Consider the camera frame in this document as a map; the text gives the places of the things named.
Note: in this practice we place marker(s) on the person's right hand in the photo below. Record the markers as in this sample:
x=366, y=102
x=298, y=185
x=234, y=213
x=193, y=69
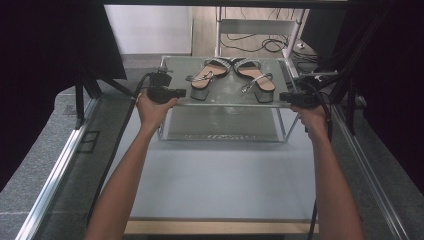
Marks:
x=311, y=116

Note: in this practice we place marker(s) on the transparent two-tier shoe rack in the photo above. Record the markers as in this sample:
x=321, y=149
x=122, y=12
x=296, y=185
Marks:
x=230, y=120

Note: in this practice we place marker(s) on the aluminium rail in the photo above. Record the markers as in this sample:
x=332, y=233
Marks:
x=53, y=180
x=370, y=173

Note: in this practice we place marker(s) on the person's left hand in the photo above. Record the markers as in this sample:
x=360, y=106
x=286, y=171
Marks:
x=151, y=111

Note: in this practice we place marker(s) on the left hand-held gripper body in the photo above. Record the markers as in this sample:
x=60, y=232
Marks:
x=160, y=87

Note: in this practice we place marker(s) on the black frame strut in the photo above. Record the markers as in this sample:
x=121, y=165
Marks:
x=350, y=73
x=80, y=100

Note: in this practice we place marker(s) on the white metal stand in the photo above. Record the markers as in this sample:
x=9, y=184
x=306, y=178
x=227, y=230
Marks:
x=256, y=26

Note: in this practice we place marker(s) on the black curtain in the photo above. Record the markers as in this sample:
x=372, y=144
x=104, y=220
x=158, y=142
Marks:
x=40, y=66
x=393, y=83

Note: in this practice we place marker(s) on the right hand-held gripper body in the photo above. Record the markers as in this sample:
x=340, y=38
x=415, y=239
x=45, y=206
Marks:
x=306, y=95

